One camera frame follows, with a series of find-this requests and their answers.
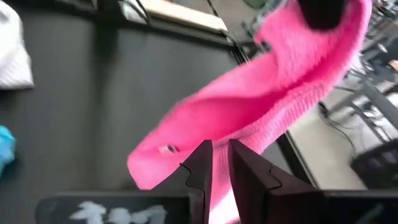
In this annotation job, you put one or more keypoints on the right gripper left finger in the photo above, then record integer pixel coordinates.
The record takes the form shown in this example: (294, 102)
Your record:
(199, 168)

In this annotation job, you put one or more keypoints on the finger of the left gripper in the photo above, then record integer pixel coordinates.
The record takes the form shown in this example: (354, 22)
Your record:
(311, 12)
(334, 12)

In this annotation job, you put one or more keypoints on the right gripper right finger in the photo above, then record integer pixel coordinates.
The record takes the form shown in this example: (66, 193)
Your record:
(255, 186)

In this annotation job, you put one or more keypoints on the pink microfiber towel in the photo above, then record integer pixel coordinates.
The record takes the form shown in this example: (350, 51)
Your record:
(248, 93)

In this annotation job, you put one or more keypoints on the light blue microfiber towel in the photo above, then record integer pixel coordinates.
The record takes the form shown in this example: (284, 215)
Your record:
(6, 149)

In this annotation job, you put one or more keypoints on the white microfiber towel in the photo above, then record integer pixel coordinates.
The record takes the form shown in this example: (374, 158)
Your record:
(12, 46)

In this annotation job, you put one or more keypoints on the office chair base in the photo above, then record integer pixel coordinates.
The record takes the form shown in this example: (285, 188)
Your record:
(377, 99)

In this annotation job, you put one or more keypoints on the black equipment box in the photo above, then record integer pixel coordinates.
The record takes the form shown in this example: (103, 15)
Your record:
(376, 168)

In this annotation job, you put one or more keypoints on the wooden table side board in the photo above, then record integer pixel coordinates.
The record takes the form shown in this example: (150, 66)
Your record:
(186, 14)

